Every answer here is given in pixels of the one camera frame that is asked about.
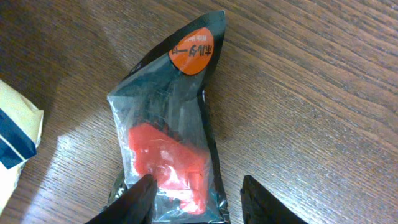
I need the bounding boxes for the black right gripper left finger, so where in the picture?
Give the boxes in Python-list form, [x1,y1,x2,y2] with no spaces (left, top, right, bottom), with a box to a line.
[86,173,157,224]

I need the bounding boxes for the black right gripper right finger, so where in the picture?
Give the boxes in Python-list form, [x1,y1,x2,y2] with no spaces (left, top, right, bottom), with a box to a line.
[240,175,307,224]

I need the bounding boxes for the black packet with red item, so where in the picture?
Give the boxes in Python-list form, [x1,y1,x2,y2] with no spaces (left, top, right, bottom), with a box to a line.
[107,11,230,223]

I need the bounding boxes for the yellow wet wipes pack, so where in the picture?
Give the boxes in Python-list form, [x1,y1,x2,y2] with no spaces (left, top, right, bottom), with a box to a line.
[1,81,44,210]

